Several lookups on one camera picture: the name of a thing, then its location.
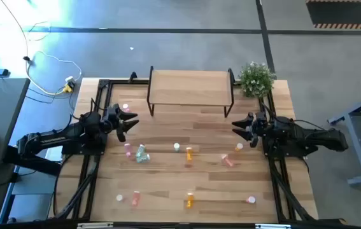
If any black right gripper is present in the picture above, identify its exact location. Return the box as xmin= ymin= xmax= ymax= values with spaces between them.
xmin=231 ymin=111 xmax=269 ymax=149

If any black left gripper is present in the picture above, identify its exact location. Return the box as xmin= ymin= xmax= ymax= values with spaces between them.
xmin=102 ymin=103 xmax=140 ymax=143

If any green potted plant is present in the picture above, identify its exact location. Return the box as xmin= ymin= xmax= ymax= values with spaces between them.
xmin=239 ymin=62 xmax=277 ymax=99

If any white yellow power plug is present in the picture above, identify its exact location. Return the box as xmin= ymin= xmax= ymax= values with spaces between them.
xmin=64 ymin=75 xmax=76 ymax=94

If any white box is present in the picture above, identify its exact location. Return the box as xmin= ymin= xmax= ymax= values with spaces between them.
xmin=45 ymin=146 xmax=64 ymax=162

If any black metal beam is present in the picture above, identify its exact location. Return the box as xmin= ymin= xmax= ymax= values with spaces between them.
xmin=3 ymin=144 xmax=62 ymax=176

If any black mat hazard striped edge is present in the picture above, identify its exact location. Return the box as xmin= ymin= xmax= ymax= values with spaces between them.
xmin=306 ymin=0 xmax=361 ymax=30

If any black aluminium table frame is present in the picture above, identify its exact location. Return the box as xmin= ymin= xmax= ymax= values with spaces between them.
xmin=52 ymin=78 xmax=346 ymax=229

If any wooden shelf black metal frame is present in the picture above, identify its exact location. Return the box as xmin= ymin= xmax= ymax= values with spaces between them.
xmin=146 ymin=66 xmax=236 ymax=118

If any yellow cable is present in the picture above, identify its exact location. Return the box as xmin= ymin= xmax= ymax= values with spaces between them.
xmin=0 ymin=0 xmax=73 ymax=96

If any white cable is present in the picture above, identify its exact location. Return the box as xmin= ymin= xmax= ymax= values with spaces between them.
xmin=35 ymin=50 xmax=83 ymax=82

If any silver metal bracket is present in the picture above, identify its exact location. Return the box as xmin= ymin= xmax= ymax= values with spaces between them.
xmin=77 ymin=222 xmax=114 ymax=229
xmin=255 ymin=223 xmax=292 ymax=229

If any grey metal table frame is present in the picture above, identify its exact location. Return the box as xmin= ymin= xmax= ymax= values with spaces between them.
xmin=327 ymin=88 xmax=361 ymax=187

